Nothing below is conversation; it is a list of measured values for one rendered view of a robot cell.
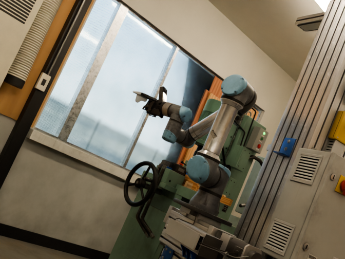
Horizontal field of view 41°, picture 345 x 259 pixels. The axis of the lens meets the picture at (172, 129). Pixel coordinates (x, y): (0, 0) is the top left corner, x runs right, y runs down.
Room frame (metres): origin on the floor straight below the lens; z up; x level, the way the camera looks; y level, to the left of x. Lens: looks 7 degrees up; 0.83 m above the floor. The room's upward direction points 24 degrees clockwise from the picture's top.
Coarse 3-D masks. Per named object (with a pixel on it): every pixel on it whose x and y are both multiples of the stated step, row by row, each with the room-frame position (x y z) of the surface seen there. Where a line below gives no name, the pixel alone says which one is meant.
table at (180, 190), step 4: (144, 172) 3.13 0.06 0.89; (148, 172) 3.10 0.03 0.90; (148, 176) 3.08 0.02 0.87; (160, 184) 2.82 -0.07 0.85; (164, 184) 2.79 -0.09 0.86; (164, 188) 2.78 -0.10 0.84; (168, 188) 2.80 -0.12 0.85; (172, 188) 2.82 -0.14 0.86; (176, 188) 2.85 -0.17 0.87; (180, 188) 2.82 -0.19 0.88; (184, 188) 2.79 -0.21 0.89; (188, 188) 2.77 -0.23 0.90; (176, 192) 2.84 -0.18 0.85; (180, 192) 2.81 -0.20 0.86; (184, 192) 2.78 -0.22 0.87; (188, 192) 2.76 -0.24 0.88; (192, 192) 2.73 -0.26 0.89; (196, 192) 2.71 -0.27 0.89; (184, 196) 2.77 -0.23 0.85; (188, 196) 2.75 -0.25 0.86; (192, 196) 2.72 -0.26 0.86; (220, 204) 2.78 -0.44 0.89; (220, 208) 2.79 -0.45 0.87; (220, 212) 2.80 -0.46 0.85
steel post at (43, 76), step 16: (80, 0) 3.51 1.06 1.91; (80, 16) 3.55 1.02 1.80; (64, 32) 3.51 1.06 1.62; (64, 48) 3.54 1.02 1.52; (48, 64) 3.51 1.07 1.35; (48, 80) 3.51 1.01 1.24; (32, 96) 3.51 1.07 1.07; (32, 112) 3.54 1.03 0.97; (16, 128) 3.51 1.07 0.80; (16, 144) 3.54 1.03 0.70; (0, 160) 3.51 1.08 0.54; (0, 176) 3.54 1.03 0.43
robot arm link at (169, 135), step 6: (168, 120) 2.31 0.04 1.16; (174, 120) 2.28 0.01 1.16; (168, 126) 2.29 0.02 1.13; (174, 126) 2.28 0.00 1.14; (180, 126) 2.30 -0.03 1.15; (168, 132) 2.28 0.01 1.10; (174, 132) 2.28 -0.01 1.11; (180, 132) 2.31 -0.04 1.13; (162, 138) 2.31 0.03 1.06; (168, 138) 2.28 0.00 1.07; (174, 138) 2.29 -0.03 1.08; (180, 138) 2.33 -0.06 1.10
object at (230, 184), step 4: (228, 180) 2.98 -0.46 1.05; (232, 180) 2.99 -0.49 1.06; (236, 180) 3.02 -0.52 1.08; (228, 184) 2.98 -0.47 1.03; (232, 184) 3.00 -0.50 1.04; (228, 188) 2.99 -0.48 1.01; (232, 188) 3.01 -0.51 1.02; (224, 192) 2.98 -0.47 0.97; (228, 192) 3.00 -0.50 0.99; (228, 196) 3.02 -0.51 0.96
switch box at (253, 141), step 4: (256, 128) 3.10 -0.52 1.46; (260, 128) 3.08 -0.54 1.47; (252, 132) 3.12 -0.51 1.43; (256, 132) 3.09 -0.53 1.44; (260, 132) 3.08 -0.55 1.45; (252, 136) 3.11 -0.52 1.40; (256, 136) 3.08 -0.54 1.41; (260, 136) 3.09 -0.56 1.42; (264, 136) 3.12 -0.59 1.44; (248, 140) 3.12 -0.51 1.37; (252, 140) 3.10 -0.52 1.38; (256, 140) 3.08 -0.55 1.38; (260, 140) 3.10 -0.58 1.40; (264, 140) 3.13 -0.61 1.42; (248, 144) 3.11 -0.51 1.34; (252, 144) 3.09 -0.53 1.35; (256, 144) 3.09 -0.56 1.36; (248, 148) 3.11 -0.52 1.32; (252, 148) 3.08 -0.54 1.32; (260, 148) 3.12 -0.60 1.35; (256, 152) 3.14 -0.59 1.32; (260, 152) 3.13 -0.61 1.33
